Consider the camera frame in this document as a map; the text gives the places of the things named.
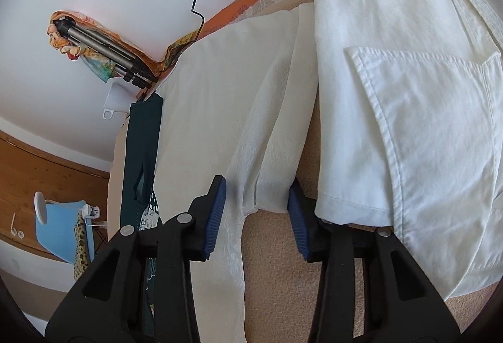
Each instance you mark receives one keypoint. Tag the colourful patterned scarf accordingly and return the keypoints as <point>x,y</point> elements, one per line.
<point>98,68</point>

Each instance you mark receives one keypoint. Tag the white cup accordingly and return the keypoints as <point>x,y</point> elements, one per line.
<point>114,97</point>

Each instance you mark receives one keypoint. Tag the small white printed object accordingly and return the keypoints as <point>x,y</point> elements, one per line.
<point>92,211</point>

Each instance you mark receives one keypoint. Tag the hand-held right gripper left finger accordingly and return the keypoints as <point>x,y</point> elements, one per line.
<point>214,217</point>

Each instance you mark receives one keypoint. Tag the white textured garment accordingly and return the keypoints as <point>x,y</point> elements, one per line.
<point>220,111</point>

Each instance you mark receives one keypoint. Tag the white folded shirt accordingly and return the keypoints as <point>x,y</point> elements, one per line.
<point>412,130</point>

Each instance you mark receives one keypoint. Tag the folded grey tripod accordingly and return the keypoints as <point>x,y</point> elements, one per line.
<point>102,48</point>

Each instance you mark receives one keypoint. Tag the beige blanket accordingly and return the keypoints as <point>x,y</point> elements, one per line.
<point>275,288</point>

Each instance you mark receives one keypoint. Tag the teal printed garment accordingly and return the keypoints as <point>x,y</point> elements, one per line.
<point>141,146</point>

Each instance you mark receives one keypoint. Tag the wooden door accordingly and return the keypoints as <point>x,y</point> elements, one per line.
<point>47,178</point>

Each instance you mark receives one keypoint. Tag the light blue cloth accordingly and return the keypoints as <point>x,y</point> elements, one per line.
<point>59,229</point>

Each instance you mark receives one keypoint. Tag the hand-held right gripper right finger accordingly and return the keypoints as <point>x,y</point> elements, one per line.
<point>296,217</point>

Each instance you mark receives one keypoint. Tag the leopard print cloth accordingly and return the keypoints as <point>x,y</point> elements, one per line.
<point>82,248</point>

